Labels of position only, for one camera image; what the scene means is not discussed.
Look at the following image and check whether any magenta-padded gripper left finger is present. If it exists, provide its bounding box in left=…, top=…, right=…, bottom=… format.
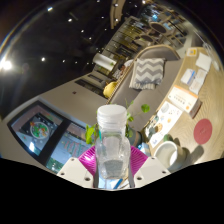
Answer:
left=57, top=145, right=99, bottom=190

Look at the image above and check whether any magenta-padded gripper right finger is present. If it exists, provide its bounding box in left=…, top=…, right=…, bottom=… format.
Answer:
left=128, top=145, right=167, bottom=189

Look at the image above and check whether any clear bottle with white cap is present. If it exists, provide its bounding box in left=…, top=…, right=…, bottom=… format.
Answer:
left=94, top=104, right=132, bottom=181

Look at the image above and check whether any small blue white box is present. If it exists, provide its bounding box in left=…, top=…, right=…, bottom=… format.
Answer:
left=138, top=142, right=152, bottom=157

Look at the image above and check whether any green potted plant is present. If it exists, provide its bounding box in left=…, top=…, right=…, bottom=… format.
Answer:
left=84, top=98, right=151, bottom=148

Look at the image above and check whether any window with festive decals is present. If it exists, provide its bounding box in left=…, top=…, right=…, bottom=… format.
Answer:
left=7, top=100, right=93, bottom=174

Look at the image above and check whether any illustrated paper pamphlet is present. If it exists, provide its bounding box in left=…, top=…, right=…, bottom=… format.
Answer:
left=144, top=100, right=184, bottom=150

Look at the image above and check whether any flat round red coaster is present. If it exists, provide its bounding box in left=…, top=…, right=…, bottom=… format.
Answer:
left=193, top=118, right=213, bottom=145

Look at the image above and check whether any grey curved sofa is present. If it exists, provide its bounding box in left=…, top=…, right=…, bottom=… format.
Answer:
left=106, top=44, right=183, bottom=125

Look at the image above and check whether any white orange box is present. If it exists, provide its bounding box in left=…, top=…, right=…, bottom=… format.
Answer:
left=167, top=84, right=202, bottom=119

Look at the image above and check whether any person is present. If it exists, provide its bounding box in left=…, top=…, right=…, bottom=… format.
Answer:
left=102, top=81, right=119, bottom=99
left=113, top=64, right=127, bottom=80

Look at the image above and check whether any grey white chevron cushion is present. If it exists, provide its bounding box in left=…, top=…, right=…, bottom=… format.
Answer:
left=128, top=57, right=166, bottom=91

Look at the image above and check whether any blue white booklet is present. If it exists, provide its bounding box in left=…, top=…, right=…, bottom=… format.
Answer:
left=180, top=68, right=197, bottom=86

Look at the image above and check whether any white round pillar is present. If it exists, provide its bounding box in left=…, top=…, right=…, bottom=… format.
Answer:
left=92, top=52, right=118, bottom=72

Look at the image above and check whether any white paper napkin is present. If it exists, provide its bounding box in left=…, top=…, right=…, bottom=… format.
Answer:
left=195, top=52, right=213, bottom=73

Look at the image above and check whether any yellow card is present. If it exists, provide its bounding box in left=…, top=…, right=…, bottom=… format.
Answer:
left=185, top=47, right=199, bottom=58

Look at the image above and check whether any group of ceiling lights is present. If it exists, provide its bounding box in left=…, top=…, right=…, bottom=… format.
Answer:
left=0, top=0, right=148, bottom=73

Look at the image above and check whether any group of dining chairs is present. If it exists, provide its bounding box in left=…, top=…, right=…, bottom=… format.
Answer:
left=139, top=6, right=201, bottom=45

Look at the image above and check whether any white mug with green handle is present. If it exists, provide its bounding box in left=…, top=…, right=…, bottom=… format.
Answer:
left=153, top=140, right=188, bottom=174

